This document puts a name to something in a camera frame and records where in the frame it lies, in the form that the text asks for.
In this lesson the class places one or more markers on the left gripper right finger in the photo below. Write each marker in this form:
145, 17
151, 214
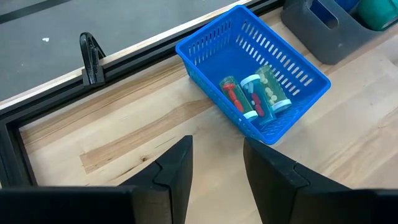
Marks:
270, 183

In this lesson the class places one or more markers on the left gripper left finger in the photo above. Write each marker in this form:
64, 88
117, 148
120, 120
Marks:
172, 177

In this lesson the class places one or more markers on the black aluminium table frame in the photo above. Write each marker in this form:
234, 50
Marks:
12, 149

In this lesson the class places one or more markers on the teal bandage roll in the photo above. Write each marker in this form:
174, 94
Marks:
377, 14

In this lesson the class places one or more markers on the grey translucent plastic bin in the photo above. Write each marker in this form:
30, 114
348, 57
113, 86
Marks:
329, 40

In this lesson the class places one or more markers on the black frame clamp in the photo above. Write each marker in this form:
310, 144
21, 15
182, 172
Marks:
91, 62

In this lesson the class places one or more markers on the blue bandage roll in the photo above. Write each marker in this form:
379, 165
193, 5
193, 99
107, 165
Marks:
346, 4

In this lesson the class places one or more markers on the pill bottle with red capsules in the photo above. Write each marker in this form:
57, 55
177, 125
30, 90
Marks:
237, 98

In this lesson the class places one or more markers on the pill bottle with white tablets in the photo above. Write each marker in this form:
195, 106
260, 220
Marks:
273, 90

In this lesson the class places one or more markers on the small vial with pink pills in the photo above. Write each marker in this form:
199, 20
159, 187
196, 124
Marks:
258, 99

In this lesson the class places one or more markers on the small blue slotted basket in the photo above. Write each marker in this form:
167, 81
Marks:
224, 49

